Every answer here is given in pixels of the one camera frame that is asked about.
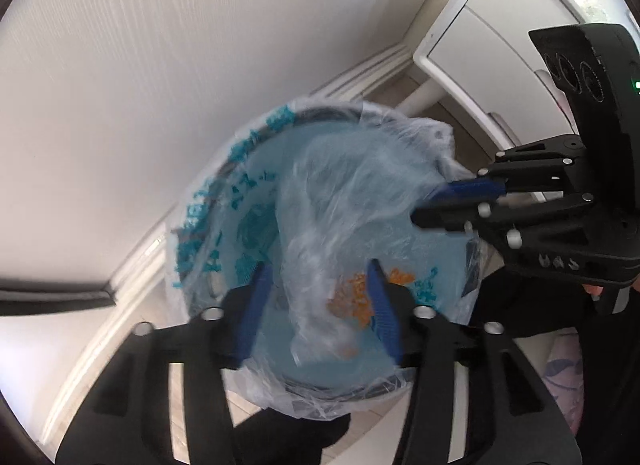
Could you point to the person's right forearm floral sleeve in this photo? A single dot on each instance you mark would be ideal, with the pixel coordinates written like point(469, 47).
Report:
point(565, 375)

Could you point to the person's right hand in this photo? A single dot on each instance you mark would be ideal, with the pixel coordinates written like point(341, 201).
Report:
point(593, 290)

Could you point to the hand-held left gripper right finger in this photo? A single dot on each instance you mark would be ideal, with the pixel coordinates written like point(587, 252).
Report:
point(385, 315)

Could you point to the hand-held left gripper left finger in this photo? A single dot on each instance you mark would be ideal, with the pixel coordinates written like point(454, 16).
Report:
point(255, 310)

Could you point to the clear plastic bag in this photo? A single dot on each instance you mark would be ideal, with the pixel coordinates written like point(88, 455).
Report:
point(340, 185)

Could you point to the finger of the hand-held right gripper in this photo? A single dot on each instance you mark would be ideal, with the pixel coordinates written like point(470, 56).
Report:
point(450, 217)
point(470, 190)

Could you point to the dark cloth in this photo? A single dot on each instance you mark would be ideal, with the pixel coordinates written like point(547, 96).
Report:
point(285, 432)

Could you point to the trash bin with plastic liner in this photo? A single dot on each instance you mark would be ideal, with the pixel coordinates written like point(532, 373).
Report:
point(200, 225)

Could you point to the white furniture leg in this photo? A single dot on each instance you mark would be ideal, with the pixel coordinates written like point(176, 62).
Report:
point(420, 97)

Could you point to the white cabinet door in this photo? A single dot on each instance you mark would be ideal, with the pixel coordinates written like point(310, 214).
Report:
point(480, 45)

